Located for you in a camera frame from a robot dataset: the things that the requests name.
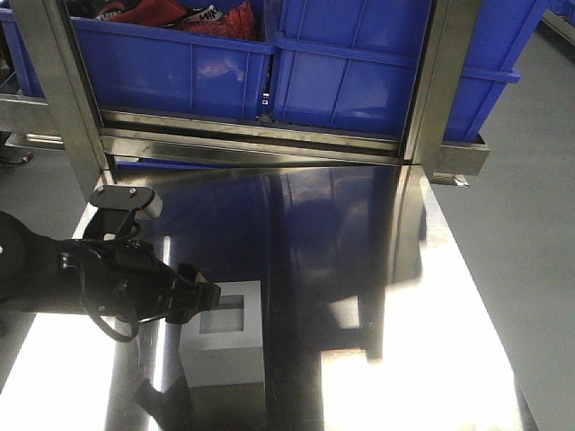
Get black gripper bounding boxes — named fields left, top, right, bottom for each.
left=57, top=240, right=221, bottom=324

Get gray hollow cube base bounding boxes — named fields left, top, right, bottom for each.
left=180, top=280, right=264, bottom=387

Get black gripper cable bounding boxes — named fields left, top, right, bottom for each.
left=78, top=264, right=141, bottom=344

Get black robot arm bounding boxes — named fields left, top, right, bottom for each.
left=1, top=213, right=221, bottom=324

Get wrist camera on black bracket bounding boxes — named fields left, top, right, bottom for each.
left=83, top=185, right=163, bottom=242

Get blue bin with red items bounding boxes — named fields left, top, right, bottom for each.
left=72, top=1, right=274, bottom=120

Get blue bin right of rack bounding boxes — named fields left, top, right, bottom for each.
left=271, top=1, right=548, bottom=142

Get red and black packaged items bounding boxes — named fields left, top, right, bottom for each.
left=88, top=1, right=259, bottom=40

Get stainless steel rack frame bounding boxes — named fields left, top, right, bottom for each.
left=1, top=1, right=489, bottom=196

